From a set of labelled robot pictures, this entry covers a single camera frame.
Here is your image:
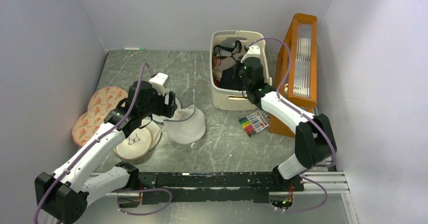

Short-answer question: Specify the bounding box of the beige round fabric pad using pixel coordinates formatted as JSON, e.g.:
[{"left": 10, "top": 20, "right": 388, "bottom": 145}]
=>
[{"left": 114, "top": 119, "right": 162, "bottom": 160}]

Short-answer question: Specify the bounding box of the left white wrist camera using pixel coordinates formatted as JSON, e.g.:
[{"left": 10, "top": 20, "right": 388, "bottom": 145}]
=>
[{"left": 149, "top": 73, "right": 169, "bottom": 96}]

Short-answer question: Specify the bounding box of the grey brown cloth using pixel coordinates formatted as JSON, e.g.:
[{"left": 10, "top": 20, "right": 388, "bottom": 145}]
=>
[{"left": 217, "top": 57, "right": 236, "bottom": 71}]

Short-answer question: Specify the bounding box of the black wire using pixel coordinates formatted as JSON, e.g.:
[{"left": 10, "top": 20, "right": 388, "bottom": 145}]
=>
[{"left": 213, "top": 40, "right": 243, "bottom": 60}]

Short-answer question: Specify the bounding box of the pack of coloured markers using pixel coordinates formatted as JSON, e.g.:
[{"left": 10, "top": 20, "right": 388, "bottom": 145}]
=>
[{"left": 238, "top": 110, "right": 270, "bottom": 137}]

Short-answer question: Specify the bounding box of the orange wooden rack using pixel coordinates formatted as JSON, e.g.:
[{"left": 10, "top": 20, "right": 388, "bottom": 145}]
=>
[{"left": 268, "top": 13, "right": 318, "bottom": 139}]

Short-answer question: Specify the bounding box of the pink cloth in basket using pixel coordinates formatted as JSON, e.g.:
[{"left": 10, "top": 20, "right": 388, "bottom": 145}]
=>
[{"left": 212, "top": 57, "right": 223, "bottom": 81}]

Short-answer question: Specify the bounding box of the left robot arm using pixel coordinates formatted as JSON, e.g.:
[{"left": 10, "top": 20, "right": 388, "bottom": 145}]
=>
[{"left": 33, "top": 80, "right": 177, "bottom": 223}]

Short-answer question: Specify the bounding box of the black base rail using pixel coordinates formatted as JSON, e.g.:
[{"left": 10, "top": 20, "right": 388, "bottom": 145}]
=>
[{"left": 139, "top": 172, "right": 304, "bottom": 204}]

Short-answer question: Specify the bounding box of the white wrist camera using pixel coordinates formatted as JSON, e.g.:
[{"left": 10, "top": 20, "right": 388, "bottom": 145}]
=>
[
  {"left": 240, "top": 44, "right": 261, "bottom": 63},
  {"left": 149, "top": 73, "right": 169, "bottom": 96}
]

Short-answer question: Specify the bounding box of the green white marker pen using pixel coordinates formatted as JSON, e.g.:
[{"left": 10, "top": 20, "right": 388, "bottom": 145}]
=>
[{"left": 124, "top": 47, "right": 146, "bottom": 50}]

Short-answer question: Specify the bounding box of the white mesh laundry bag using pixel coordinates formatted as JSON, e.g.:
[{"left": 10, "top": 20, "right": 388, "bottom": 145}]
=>
[{"left": 152, "top": 97, "right": 206, "bottom": 144}]

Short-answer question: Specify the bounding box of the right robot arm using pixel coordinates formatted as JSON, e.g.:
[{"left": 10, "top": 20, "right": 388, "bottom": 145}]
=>
[{"left": 237, "top": 57, "right": 337, "bottom": 191}]

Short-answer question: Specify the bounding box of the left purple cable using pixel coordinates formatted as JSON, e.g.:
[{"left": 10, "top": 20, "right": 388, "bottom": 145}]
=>
[{"left": 32, "top": 62, "right": 173, "bottom": 224}]

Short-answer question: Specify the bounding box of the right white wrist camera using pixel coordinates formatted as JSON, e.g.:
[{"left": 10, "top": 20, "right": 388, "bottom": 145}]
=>
[{"left": 240, "top": 44, "right": 261, "bottom": 63}]

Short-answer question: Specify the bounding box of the floral pink oven mitt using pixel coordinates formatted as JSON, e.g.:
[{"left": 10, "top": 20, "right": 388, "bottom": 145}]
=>
[{"left": 71, "top": 86, "right": 128, "bottom": 146}]

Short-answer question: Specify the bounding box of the black bra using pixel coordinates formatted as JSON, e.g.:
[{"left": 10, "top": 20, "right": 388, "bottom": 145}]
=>
[{"left": 218, "top": 67, "right": 244, "bottom": 91}]

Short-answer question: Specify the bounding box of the cream plastic laundry basket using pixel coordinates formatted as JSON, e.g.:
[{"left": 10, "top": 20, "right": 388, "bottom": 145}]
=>
[{"left": 208, "top": 30, "right": 273, "bottom": 111}]

